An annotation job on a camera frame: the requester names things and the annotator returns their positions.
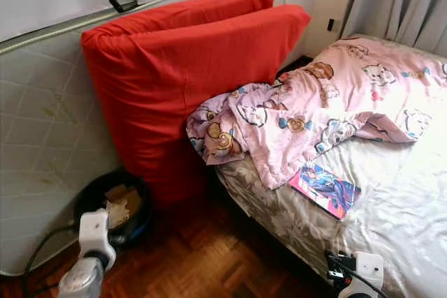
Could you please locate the colourful comic magazine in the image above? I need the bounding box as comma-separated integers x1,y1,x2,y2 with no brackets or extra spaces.
288,164,362,221

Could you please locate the bed with beige floral sheet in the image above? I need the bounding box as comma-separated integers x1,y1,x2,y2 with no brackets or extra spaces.
215,33,447,298

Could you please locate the pink cartoon print blanket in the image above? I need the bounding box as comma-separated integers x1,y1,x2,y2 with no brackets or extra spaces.
186,36,447,191

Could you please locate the black waste bucket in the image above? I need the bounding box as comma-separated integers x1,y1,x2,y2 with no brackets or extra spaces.
73,171,152,246

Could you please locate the brown cardboard piece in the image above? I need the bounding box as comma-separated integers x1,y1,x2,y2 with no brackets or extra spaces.
105,184,142,228

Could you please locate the red folded mattress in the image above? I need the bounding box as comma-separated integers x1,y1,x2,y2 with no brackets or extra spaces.
80,0,312,208

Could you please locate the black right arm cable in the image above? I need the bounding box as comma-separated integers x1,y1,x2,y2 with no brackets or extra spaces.
349,270,390,298

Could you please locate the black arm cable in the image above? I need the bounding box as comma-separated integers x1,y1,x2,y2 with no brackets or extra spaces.
21,225,76,295
349,270,390,298

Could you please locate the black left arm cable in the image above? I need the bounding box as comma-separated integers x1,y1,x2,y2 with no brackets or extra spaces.
21,225,76,295

